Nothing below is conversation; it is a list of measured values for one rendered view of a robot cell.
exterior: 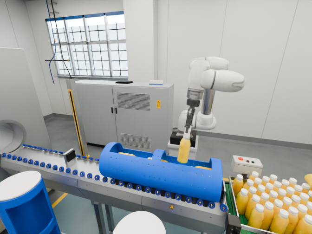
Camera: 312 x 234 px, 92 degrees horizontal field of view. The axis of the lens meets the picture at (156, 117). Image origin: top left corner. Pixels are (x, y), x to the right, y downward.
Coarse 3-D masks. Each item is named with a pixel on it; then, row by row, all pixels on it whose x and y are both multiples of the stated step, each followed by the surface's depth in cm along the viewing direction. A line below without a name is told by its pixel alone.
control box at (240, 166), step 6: (234, 156) 130; (240, 156) 130; (234, 162) 124; (240, 162) 122; (246, 162) 122; (258, 162) 122; (234, 168) 125; (240, 168) 124; (246, 168) 122; (252, 168) 121; (258, 168) 119
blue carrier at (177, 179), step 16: (112, 144) 123; (112, 160) 113; (128, 160) 110; (144, 160) 108; (160, 160) 106; (176, 160) 126; (192, 160) 121; (112, 176) 116; (128, 176) 110; (144, 176) 105; (160, 176) 102; (176, 176) 99; (192, 176) 97; (208, 176) 95; (176, 192) 104; (192, 192) 98; (208, 192) 94
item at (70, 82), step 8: (72, 80) 153; (72, 88) 154; (72, 96) 156; (72, 104) 159; (72, 112) 163; (80, 112) 167; (80, 120) 168; (80, 128) 169; (80, 136) 172; (80, 144) 176
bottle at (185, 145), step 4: (184, 140) 92; (188, 140) 93; (180, 144) 94; (184, 144) 92; (188, 144) 92; (180, 148) 94; (184, 148) 92; (188, 148) 93; (180, 152) 94; (184, 152) 93; (188, 152) 94; (180, 156) 95; (184, 156) 94; (180, 160) 95; (184, 160) 94
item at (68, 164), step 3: (69, 150) 142; (72, 150) 143; (66, 153) 138; (69, 153) 139; (72, 153) 142; (66, 156) 137; (69, 156) 139; (72, 156) 143; (75, 156) 146; (66, 159) 138; (69, 159) 139; (72, 159) 145; (75, 159) 149; (66, 162) 139; (69, 162) 142; (72, 162) 146; (75, 162) 149; (66, 165) 141; (69, 165) 142
